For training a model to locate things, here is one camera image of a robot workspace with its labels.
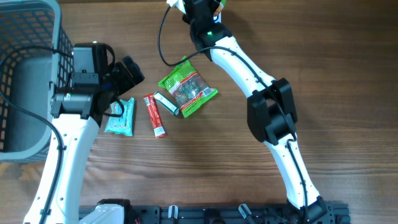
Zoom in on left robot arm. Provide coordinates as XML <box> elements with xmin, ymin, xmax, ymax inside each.
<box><xmin>24</xmin><ymin>43</ymin><xmax>144</xmax><ymax>223</ymax></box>

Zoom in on red snack bar wrapper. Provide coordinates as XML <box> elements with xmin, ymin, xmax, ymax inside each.
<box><xmin>144</xmin><ymin>93</ymin><xmax>167</xmax><ymax>139</ymax></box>

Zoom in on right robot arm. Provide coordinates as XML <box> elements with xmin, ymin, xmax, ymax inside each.
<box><xmin>177</xmin><ymin>0</ymin><xmax>327</xmax><ymax>223</ymax></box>

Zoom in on green haribo candy bag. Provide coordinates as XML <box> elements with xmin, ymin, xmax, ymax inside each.
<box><xmin>158</xmin><ymin>60</ymin><xmax>218</xmax><ymax>118</ymax></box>

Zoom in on grey plastic shopping basket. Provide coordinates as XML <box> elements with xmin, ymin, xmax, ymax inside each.
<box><xmin>1</xmin><ymin>0</ymin><xmax>73</xmax><ymax>163</ymax></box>

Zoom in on white barcode scanner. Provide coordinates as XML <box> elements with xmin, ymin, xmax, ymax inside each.
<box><xmin>213</xmin><ymin>13</ymin><xmax>221</xmax><ymax>22</ymax></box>

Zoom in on cup noodles container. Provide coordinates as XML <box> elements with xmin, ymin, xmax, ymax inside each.
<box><xmin>213</xmin><ymin>0</ymin><xmax>226</xmax><ymax>16</ymax></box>

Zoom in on teal snack packet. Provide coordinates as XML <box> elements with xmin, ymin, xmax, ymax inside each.
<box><xmin>104</xmin><ymin>98</ymin><xmax>135</xmax><ymax>136</ymax></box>

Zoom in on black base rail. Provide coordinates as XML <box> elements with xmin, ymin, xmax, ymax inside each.
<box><xmin>77</xmin><ymin>203</ymin><xmax>351</xmax><ymax>224</ymax></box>

